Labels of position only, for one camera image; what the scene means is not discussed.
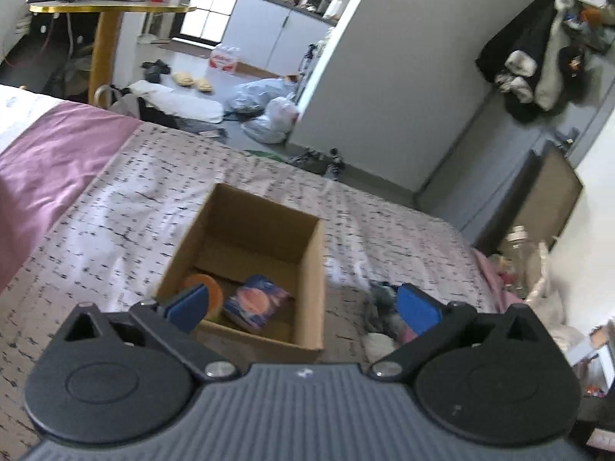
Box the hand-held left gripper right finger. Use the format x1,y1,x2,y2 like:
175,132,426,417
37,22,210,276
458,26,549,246
369,282,552,386

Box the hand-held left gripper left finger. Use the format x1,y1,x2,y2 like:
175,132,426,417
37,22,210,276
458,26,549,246
61,283,239,383

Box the grey pink plush toy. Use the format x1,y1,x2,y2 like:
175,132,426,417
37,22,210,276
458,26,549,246
364,281,409,342

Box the white fluffy sock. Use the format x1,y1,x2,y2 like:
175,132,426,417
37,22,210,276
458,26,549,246
362,331,401,362

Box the brown cardboard box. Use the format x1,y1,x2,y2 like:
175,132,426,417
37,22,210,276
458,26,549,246
154,182,327,351

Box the blue orange soft packet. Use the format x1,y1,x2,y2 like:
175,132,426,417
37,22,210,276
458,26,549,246
223,275,291,332

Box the orange round plush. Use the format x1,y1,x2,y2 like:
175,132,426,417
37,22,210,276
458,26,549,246
185,273,225,322

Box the pink cloth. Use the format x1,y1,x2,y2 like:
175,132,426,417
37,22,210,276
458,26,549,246
473,247,524,310

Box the clear plastic bottle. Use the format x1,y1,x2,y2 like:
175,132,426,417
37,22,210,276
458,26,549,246
500,226,532,272

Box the translucent plastic bag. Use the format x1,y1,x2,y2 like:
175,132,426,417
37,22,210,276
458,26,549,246
524,240,597,347

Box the grey door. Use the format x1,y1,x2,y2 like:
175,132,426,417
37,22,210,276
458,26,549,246
416,89,615,245

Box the grey sneaker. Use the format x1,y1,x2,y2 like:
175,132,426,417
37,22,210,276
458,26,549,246
325,148,347,178

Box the leaning brown board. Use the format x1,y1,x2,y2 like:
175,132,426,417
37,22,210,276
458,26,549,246
473,139,584,255

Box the pair of dark sneakers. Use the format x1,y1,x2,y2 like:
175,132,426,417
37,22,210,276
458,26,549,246
288,150,327,174

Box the dark clothing pile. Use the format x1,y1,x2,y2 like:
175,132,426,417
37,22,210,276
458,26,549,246
137,96,226,136

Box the white floor mat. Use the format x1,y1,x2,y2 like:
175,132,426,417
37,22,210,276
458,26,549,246
127,79,226,123

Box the purple bed sheet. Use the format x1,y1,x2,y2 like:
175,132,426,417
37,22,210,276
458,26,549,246
0,100,145,294

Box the white tote bag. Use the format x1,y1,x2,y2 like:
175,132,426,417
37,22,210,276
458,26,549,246
93,84,141,118

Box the grey plastic bag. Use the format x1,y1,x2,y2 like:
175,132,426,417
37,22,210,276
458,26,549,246
226,77,299,115

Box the black slippers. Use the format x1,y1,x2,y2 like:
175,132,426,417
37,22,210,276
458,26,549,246
141,59,172,83

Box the pack of water bottles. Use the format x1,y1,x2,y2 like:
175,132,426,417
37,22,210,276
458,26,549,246
209,44,242,74

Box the white bed sheet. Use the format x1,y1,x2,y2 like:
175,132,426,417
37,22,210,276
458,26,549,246
0,84,73,122

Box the white cabinet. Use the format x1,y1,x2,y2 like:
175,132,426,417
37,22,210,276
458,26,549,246
218,0,337,78

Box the hanging cream garment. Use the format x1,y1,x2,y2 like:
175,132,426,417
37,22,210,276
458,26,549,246
533,0,584,111

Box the hanging black cap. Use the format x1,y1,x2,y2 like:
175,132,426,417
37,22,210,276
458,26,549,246
557,45,591,104

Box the hanging black jacket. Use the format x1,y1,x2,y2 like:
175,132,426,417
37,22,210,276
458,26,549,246
475,0,563,123

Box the window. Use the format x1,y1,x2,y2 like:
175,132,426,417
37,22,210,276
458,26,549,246
170,0,255,48

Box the gold-edged table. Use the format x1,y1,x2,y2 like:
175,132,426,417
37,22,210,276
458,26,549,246
29,0,198,106

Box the door handle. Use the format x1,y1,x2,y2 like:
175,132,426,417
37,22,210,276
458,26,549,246
552,127,580,154

